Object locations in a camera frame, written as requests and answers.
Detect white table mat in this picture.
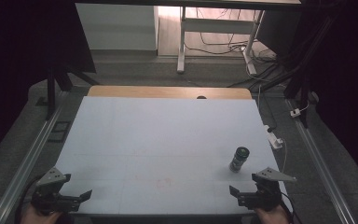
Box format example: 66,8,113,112
54,95,294,217

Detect black curtain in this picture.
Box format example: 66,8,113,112
0,0,97,169
292,0,358,190

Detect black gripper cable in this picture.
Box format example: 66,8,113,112
13,175,46,224
280,191,296,224

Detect black rectangular floor frame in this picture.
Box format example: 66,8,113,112
47,120,72,144

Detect person's right hand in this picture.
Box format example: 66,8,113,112
254,204,291,224

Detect tangle of floor cables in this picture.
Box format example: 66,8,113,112
185,7,288,90

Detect white desk frame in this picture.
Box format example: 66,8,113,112
176,5,266,77

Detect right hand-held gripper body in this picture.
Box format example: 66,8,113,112
238,167,297,212

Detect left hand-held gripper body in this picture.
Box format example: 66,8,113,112
31,167,82,217

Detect white cabinet panel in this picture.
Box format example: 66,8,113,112
75,3,160,51

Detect aluminium floor rail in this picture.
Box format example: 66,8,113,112
284,98,358,224
0,92,70,224

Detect person's left hand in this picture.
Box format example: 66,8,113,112
20,204,63,224

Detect black metal stand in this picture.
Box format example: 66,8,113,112
282,12,337,129
45,60,101,121

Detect white power strip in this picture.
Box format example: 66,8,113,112
263,124,284,151

